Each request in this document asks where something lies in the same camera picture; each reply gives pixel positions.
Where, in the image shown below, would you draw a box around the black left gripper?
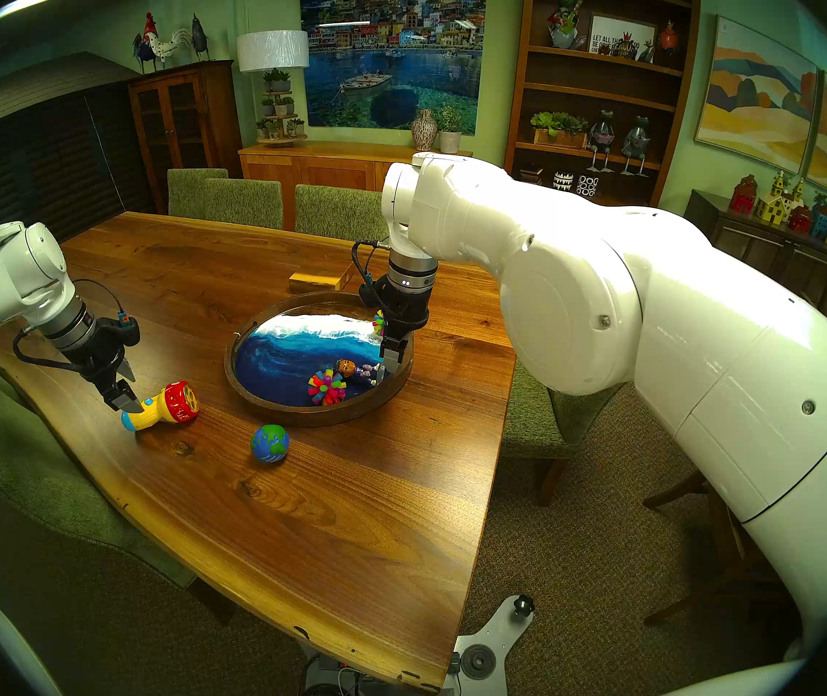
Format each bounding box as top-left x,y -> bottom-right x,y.
68,315 -> 145,415

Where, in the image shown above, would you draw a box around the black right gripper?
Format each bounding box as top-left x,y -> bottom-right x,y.
360,277 -> 435,383

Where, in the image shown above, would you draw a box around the red yellow toy flashlight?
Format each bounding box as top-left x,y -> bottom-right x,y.
121,381 -> 201,434

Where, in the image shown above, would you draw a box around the purple suit toy figure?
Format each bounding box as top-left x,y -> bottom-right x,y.
335,358 -> 386,389

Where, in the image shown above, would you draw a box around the blue green globe ball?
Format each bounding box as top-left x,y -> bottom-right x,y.
250,423 -> 291,464

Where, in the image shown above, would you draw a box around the round wooden blue resin tray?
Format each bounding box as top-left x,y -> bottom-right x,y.
223,290 -> 416,428

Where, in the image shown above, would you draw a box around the small wooden block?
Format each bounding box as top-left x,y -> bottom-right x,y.
288,261 -> 357,295

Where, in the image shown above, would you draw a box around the green upholstered chair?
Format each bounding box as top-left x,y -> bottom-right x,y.
0,345 -> 198,592
499,357 -> 629,508
294,184 -> 391,243
167,167 -> 230,220
203,178 -> 285,231

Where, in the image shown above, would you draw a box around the wooden sideboard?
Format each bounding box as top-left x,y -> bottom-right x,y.
237,141 -> 474,232

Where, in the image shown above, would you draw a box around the plant in white pot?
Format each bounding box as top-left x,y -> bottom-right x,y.
436,104 -> 466,156

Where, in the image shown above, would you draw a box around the patterned ceramic vase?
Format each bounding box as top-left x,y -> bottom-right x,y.
410,108 -> 439,152

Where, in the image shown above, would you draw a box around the dark window shutters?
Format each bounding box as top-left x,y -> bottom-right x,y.
0,52 -> 157,269

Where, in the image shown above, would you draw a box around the glass door wooden cabinet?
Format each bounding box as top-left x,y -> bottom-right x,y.
128,59 -> 244,214

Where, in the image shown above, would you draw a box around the tiered plant stand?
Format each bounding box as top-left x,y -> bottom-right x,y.
255,67 -> 307,149

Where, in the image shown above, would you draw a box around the succulent planter box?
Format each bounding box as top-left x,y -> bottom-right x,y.
530,111 -> 590,150

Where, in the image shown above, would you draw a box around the standing frog figurine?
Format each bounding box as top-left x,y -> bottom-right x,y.
587,109 -> 616,174
619,115 -> 653,178

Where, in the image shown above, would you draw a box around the harbour town painting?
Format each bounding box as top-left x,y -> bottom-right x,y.
299,0 -> 489,136

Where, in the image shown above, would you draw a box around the white lamp shade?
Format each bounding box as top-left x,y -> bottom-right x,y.
236,30 -> 310,74

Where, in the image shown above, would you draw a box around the tall wooden bookshelf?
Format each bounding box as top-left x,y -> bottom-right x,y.
503,0 -> 705,211

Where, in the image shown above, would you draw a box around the white rooster figurine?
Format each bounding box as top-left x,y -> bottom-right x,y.
141,12 -> 194,70

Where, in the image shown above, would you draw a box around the colourful frog figure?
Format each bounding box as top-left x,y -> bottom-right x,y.
547,0 -> 585,51

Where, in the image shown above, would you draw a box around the dark wooden console table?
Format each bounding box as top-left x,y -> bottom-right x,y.
682,188 -> 827,341

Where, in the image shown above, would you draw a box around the framed text sign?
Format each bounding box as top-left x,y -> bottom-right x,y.
587,12 -> 658,59

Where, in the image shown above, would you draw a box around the ceiling light panel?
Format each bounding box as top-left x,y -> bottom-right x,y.
0,0 -> 68,25

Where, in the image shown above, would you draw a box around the yellow church house figurine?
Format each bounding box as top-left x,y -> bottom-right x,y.
756,170 -> 805,227

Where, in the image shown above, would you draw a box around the large landscape painting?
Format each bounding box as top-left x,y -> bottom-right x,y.
694,14 -> 819,175

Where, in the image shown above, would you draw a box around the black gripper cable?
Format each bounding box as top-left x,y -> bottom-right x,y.
12,278 -> 128,376
351,239 -> 393,308

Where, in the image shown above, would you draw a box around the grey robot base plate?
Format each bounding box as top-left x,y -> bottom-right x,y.
300,594 -> 537,696

